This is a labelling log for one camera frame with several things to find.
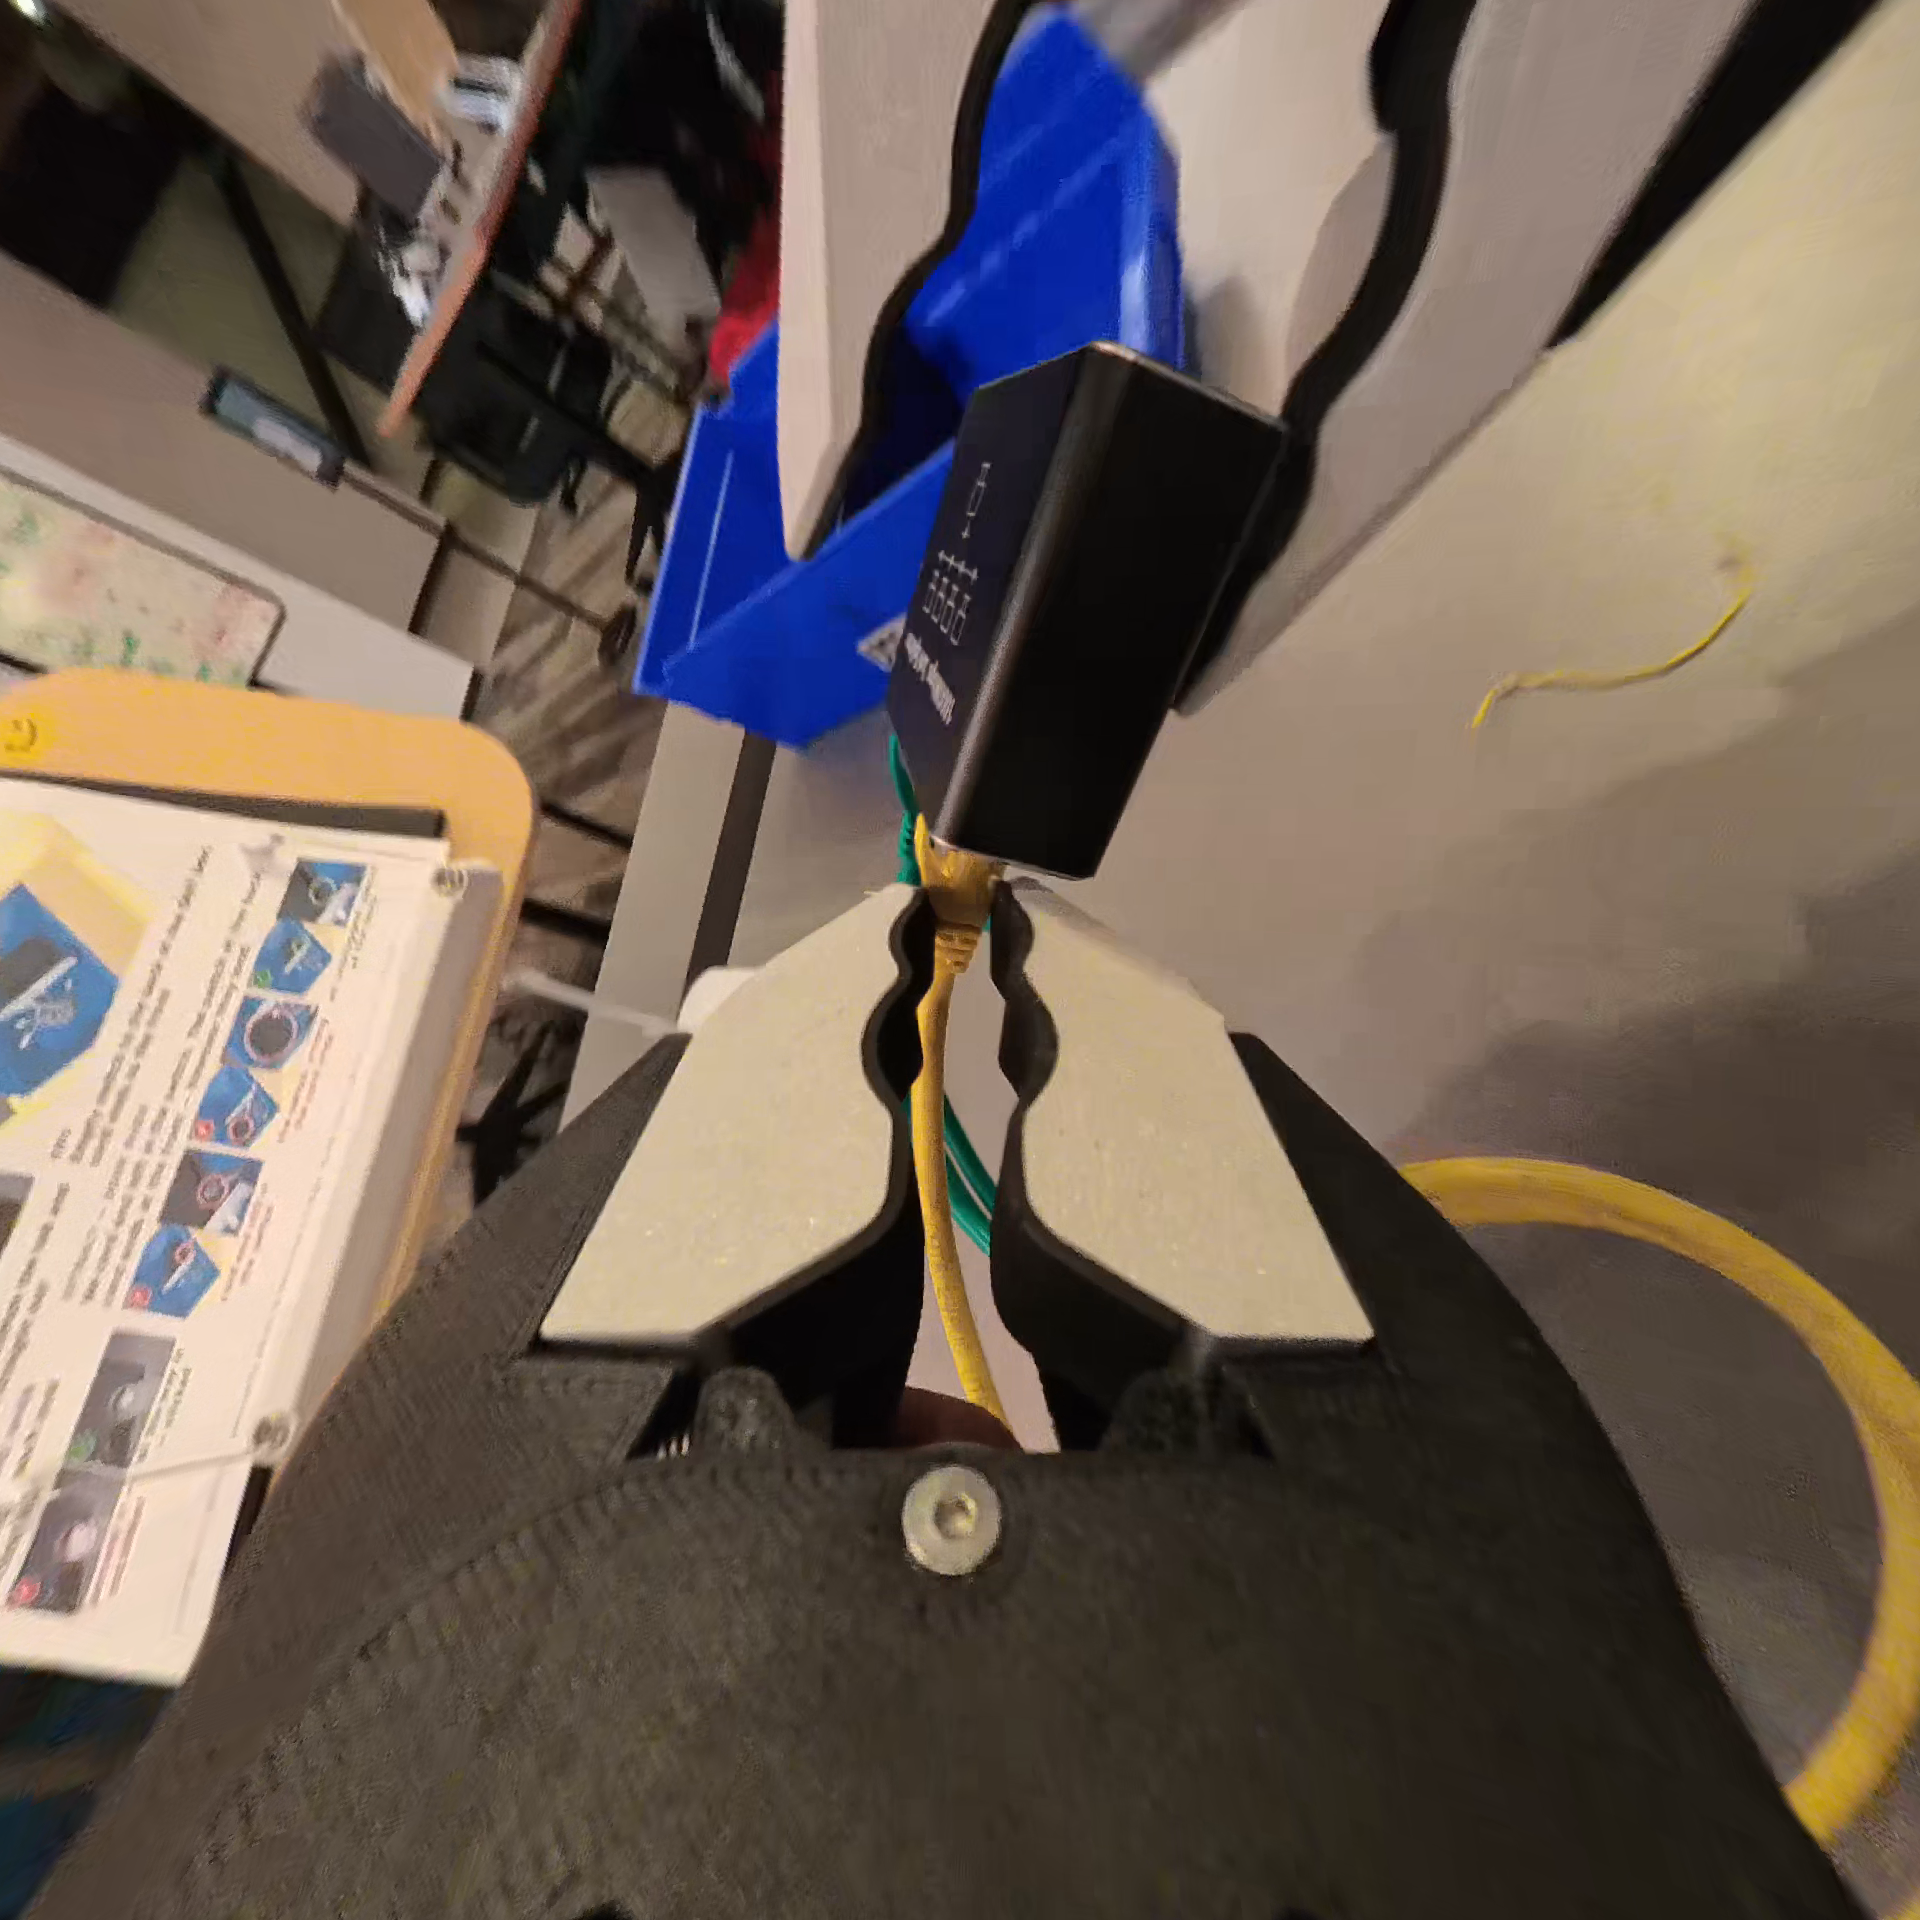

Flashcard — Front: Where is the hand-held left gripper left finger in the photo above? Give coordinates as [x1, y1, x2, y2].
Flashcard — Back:
[539, 884, 930, 1445]

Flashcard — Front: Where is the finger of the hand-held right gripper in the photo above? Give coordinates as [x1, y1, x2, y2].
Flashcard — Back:
[775, 0, 1052, 563]
[1171, 0, 1762, 718]

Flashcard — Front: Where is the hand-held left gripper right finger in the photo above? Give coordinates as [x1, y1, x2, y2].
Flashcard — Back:
[988, 879, 1377, 1453]

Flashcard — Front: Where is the green ethernet cable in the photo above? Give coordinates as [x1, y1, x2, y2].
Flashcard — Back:
[891, 733, 1006, 1249]

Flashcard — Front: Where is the yellow ethernet cable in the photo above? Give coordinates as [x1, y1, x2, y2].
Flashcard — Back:
[906, 815, 1920, 1850]

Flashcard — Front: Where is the blue plastic bin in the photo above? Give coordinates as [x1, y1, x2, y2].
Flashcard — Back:
[634, 8, 1196, 747]

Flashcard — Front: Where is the black ethernet splitter box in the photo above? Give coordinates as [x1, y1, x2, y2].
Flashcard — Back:
[886, 340, 1289, 884]

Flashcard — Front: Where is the red plastic bin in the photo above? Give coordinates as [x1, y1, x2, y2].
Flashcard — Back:
[705, 277, 782, 396]

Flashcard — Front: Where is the wooden office desk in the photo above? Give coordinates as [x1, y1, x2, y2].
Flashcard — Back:
[321, 0, 591, 440]

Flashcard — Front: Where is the laminated instruction sheet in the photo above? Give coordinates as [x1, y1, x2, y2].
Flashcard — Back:
[0, 773, 502, 1681]

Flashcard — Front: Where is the whiteboard with scribbles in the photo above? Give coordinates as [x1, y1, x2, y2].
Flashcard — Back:
[0, 452, 283, 687]

